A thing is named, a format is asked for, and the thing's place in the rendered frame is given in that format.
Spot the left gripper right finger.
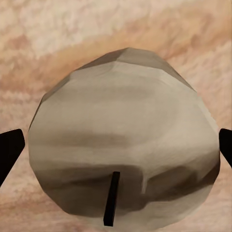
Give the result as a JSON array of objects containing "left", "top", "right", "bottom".
[{"left": 219, "top": 129, "right": 232, "bottom": 166}]

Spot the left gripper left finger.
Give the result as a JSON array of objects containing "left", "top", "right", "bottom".
[{"left": 0, "top": 129, "right": 25, "bottom": 186}]

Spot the pillar candle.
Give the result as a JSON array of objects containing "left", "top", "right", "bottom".
[{"left": 28, "top": 47, "right": 221, "bottom": 232}]

